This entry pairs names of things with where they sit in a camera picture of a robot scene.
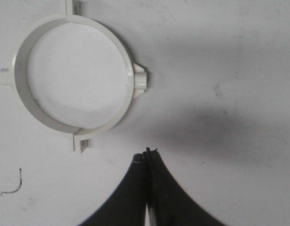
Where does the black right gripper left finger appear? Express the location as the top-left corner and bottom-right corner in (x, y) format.
(81, 153), (147, 226)

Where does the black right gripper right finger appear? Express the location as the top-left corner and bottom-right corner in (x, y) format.
(144, 147), (224, 226)

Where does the white half clamp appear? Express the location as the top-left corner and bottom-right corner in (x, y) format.
(0, 0), (88, 152)
(60, 0), (148, 153)

